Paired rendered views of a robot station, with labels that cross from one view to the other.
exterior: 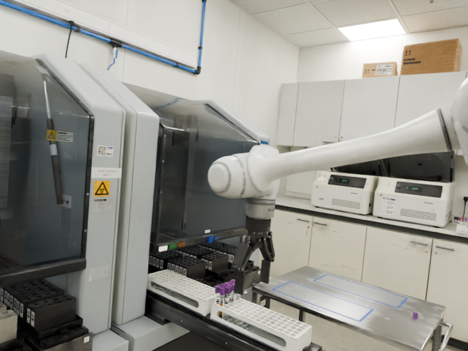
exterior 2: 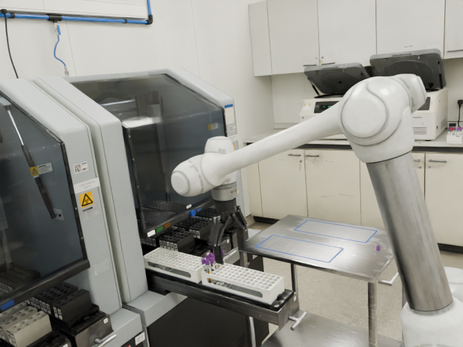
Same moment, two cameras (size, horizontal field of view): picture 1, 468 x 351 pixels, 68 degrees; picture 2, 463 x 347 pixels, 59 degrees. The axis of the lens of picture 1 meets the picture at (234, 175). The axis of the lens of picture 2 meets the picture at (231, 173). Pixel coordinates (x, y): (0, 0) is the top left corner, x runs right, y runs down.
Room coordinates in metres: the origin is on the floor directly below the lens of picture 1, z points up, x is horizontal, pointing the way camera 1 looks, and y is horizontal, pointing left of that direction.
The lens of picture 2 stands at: (-0.31, -0.11, 1.56)
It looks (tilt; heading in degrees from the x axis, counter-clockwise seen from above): 14 degrees down; 0
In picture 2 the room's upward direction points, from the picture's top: 6 degrees counter-clockwise
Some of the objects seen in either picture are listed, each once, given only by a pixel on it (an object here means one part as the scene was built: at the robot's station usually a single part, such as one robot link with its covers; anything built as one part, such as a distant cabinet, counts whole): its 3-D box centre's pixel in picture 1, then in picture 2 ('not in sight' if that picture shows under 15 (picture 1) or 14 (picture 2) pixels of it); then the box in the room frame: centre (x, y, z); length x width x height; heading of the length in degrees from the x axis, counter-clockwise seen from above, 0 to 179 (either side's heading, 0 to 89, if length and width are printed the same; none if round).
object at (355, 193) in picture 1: (351, 177); (339, 100); (3.46, -1.17, 1.22); 0.62 x 0.56 x 0.64; 141
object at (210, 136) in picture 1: (176, 161); (146, 144); (1.57, 0.27, 1.28); 0.61 x 0.51 x 0.63; 143
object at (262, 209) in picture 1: (259, 207); (224, 190); (1.02, -0.08, 1.18); 0.09 x 0.09 x 0.06
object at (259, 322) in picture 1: (258, 324); (241, 282); (1.01, -0.11, 0.83); 0.30 x 0.10 x 0.06; 53
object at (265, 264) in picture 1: (264, 271); (240, 239); (1.08, -0.12, 0.97); 0.03 x 0.01 x 0.07; 53
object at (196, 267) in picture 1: (194, 271); (184, 243); (1.37, 0.12, 0.85); 0.12 x 0.02 x 0.06; 144
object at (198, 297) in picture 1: (183, 292); (176, 265); (1.19, 0.14, 0.83); 0.30 x 0.10 x 0.06; 53
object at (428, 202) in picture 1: (416, 181); (406, 93); (3.11, -1.64, 1.24); 0.62 x 0.56 x 0.69; 144
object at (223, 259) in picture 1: (219, 263); (206, 230); (1.49, 0.03, 0.85); 0.12 x 0.02 x 0.06; 142
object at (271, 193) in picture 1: (260, 171); (218, 160); (1.01, -0.08, 1.28); 0.13 x 0.11 x 0.16; 149
